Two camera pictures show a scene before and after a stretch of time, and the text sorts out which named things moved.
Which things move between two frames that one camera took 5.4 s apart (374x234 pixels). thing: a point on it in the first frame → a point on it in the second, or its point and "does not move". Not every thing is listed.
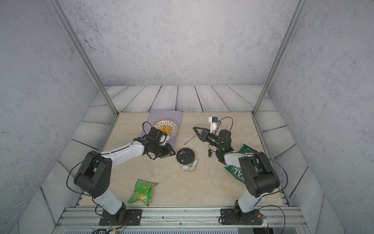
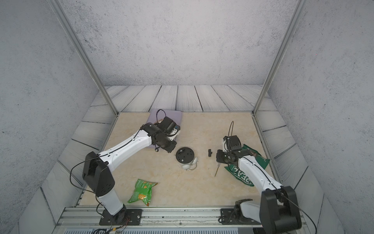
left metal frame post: [57, 7] does not move
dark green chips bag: [237, 171] does not move
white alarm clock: [185, 157] does not move
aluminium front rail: [84, 220] does not move
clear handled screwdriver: [193, 137] → [218, 165]
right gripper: [205, 135] → [219, 156]
